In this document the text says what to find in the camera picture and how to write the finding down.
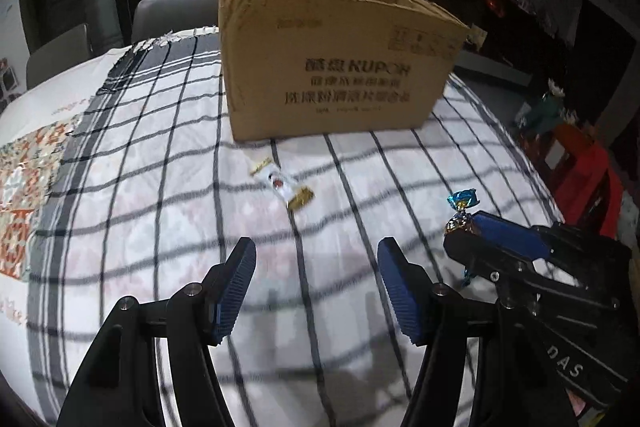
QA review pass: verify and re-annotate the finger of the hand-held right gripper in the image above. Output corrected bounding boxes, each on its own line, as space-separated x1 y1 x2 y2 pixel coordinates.
444 232 621 313
472 213 631 273

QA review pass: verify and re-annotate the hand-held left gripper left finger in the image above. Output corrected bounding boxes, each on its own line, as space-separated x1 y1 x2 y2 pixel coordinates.
57 237 258 427

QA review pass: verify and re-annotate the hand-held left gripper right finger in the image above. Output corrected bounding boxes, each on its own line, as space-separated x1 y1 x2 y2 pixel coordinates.
376 237 571 427

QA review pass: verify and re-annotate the gold candy with violet-blue ends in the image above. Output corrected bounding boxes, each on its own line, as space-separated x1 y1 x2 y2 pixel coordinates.
445 189 481 286

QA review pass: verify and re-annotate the white and gold snack packet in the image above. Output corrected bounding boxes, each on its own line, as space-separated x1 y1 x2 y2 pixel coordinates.
250 157 316 212

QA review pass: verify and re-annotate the brown cardboard box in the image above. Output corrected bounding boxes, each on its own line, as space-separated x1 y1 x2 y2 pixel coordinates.
217 0 473 142

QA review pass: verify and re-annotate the red plastic stool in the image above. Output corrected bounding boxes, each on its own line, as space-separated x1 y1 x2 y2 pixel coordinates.
550 122 626 238

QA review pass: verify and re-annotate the black and white checked cloth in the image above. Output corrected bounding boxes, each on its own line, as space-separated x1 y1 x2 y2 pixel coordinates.
37 24 566 427

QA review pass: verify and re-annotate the dark green bag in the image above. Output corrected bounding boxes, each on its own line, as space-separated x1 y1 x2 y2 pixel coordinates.
520 79 568 132

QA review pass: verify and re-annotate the grey sideboard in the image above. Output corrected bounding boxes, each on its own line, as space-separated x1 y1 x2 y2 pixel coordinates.
452 52 533 90

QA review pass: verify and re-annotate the orange patterned cloth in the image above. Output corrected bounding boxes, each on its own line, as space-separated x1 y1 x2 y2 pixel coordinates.
0 117 83 283

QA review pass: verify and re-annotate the grey chair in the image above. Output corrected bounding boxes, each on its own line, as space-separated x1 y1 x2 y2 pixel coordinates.
25 23 93 90
131 0 223 45

